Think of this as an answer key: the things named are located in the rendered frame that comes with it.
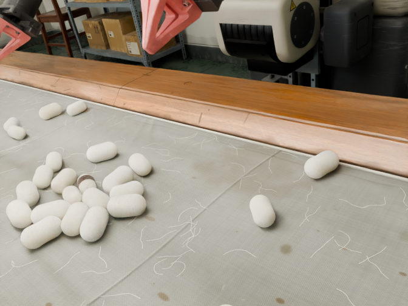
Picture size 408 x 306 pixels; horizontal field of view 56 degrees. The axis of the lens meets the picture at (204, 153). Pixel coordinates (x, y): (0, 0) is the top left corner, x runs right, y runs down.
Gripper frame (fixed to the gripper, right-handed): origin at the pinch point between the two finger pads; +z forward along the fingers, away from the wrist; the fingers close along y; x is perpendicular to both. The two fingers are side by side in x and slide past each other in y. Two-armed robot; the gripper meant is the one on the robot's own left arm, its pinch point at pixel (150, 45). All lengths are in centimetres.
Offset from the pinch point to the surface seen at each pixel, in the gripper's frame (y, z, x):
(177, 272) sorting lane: 15.9, 20.1, -1.1
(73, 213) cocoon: 4.3, 19.6, -3.6
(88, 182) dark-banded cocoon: 0.6, 16.7, -0.7
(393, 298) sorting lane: 29.6, 15.6, 3.0
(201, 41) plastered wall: -185, -113, 186
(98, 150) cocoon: -4.0, 13.0, 2.1
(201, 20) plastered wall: -180, -123, 173
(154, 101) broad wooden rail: -8.2, 2.9, 10.8
